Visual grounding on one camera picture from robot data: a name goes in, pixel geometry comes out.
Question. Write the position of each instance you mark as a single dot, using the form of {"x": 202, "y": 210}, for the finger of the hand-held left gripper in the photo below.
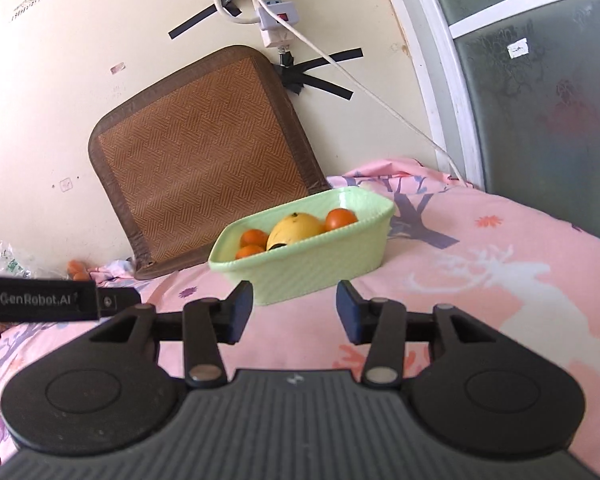
{"x": 120, "y": 301}

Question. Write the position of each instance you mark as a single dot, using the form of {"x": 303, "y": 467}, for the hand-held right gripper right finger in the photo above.
{"x": 347, "y": 312}

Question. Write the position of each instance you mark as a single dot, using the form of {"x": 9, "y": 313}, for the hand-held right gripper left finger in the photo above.
{"x": 241, "y": 312}

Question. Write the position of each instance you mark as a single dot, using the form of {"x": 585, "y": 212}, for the orange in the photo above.
{"x": 341, "y": 219}
{"x": 252, "y": 236}
{"x": 249, "y": 252}

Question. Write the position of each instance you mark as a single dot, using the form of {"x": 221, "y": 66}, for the light green plastic basket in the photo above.
{"x": 310, "y": 265}

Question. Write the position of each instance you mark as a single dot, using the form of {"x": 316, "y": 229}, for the large yellow grapefruit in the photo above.
{"x": 296, "y": 230}

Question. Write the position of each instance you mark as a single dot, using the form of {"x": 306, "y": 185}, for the clear plastic bag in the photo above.
{"x": 7, "y": 260}

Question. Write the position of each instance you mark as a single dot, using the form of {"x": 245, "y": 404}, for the small tangerine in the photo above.
{"x": 79, "y": 270}

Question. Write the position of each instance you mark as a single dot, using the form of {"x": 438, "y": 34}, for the pink printed blanket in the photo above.
{"x": 480, "y": 285}

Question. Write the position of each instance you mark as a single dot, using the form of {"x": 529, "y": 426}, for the brown woven seat mat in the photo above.
{"x": 200, "y": 170}

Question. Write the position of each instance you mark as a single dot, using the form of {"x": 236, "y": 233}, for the black tape strips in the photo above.
{"x": 310, "y": 75}

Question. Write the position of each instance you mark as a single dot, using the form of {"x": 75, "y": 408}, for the black tape strip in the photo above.
{"x": 194, "y": 22}

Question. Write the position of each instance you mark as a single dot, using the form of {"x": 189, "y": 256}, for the frosted window glass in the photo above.
{"x": 545, "y": 100}

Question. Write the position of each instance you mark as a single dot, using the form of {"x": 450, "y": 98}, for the white power strip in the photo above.
{"x": 275, "y": 5}

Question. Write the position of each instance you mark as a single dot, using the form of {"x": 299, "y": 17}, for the white glass sticker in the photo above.
{"x": 518, "y": 49}

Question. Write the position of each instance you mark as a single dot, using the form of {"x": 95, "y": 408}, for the small wall sticker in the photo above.
{"x": 66, "y": 185}

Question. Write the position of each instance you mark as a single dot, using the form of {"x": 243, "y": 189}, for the pale pink wall sticker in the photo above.
{"x": 117, "y": 68}

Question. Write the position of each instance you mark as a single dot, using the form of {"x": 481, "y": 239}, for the white window frame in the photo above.
{"x": 430, "y": 75}

